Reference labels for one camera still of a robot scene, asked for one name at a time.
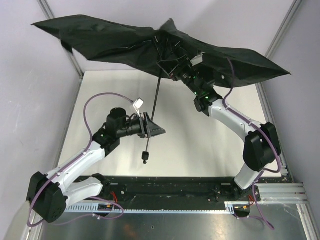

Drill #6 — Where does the aluminium frame side rail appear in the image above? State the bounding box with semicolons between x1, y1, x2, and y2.
255;83;309;205

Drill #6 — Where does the left aluminium frame post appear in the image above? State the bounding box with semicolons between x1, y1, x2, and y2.
37;0;84;80

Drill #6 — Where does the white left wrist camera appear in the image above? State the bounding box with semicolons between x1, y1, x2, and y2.
132;97;145;117

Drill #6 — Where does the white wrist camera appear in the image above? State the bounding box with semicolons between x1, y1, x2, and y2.
190;51;204;67
132;97;145;117

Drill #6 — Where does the grey slotted cable duct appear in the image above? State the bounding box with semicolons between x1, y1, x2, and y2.
64;201;250;214

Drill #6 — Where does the aluminium frame post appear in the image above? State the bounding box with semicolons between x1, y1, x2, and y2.
37;0;84;80
265;0;304;59

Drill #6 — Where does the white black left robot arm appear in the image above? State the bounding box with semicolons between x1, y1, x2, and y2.
26;108;166;223

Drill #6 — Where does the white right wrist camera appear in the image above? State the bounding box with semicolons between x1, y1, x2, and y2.
190;51;204;67

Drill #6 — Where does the right aluminium frame post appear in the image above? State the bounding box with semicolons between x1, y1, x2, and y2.
265;0;304;59

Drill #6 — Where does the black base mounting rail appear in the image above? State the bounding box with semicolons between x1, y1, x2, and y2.
99;176;261;210

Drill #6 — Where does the black folding umbrella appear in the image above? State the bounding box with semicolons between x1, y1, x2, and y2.
30;14;292;165

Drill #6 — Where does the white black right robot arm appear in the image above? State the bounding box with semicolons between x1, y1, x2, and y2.
157;55;281;195

